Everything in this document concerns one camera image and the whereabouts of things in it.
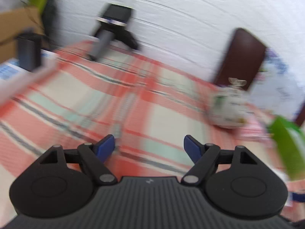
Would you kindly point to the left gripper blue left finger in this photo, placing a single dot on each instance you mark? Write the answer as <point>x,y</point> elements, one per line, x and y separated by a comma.
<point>104,148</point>

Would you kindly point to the small black box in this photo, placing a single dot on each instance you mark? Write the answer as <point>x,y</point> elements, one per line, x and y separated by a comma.
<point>29,51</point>

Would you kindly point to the spare black handheld gripper device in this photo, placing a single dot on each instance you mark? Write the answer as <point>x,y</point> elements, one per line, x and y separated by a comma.
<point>113,26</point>

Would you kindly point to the brown cardboard box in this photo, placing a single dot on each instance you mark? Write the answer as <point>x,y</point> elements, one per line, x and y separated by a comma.
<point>13,23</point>

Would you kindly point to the green cardboard box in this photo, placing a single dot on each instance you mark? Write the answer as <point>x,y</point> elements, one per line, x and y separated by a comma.
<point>289,140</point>

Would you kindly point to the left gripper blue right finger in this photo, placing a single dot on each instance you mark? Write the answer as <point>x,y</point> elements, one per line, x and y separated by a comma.
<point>193,148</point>

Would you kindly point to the brown leather headboard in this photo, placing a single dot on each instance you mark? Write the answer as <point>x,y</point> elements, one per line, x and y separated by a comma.
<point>242,60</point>

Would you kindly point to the pink packet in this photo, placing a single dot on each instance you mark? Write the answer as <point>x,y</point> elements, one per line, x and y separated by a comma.
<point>254,130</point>

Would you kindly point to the white patterned plastic bag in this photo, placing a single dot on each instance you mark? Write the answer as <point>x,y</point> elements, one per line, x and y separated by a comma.
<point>227,107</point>

